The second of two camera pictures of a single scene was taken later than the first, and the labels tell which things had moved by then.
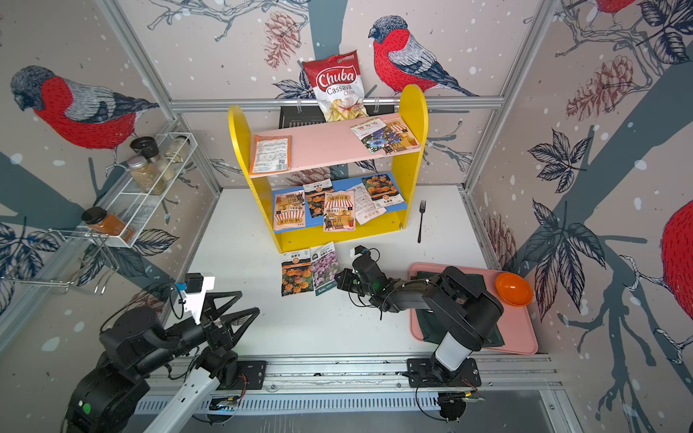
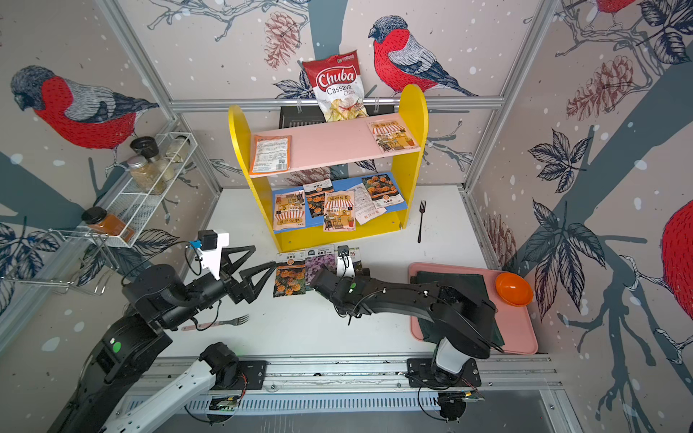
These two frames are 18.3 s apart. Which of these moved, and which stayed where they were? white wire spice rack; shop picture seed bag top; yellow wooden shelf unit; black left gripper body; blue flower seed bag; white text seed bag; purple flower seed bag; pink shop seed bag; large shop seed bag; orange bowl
Moved: black left gripper body; blue flower seed bag; purple flower seed bag
Stayed: white text seed bag; pink shop seed bag; yellow wooden shelf unit; large shop seed bag; white wire spice rack; shop picture seed bag top; orange bowl
